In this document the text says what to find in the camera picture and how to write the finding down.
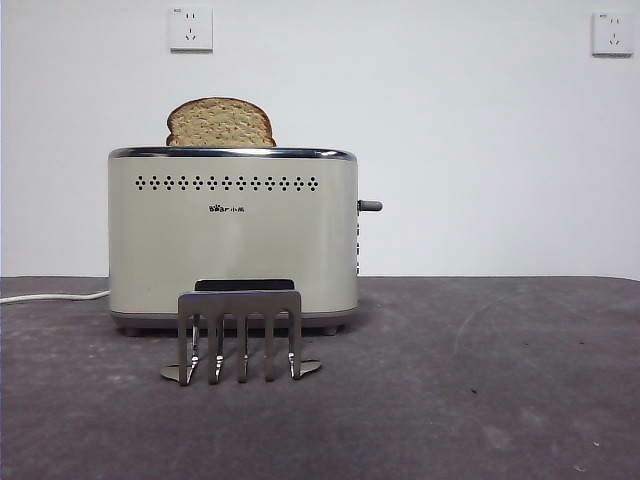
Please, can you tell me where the brown wholegrain bread slice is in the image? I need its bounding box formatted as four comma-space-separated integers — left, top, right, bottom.
165, 97, 278, 149

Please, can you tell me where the cream steel two-slot toaster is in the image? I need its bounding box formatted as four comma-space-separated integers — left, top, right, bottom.
107, 145, 361, 337

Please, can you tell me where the stainless steel toast rack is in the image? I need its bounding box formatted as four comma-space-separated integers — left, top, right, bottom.
159, 289, 324, 387

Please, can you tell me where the white wall socket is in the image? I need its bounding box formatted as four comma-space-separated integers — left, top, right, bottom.
168, 5, 215, 53
591, 11, 636, 58

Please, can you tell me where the white power cord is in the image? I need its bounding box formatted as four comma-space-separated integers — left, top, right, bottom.
0, 288, 111, 305

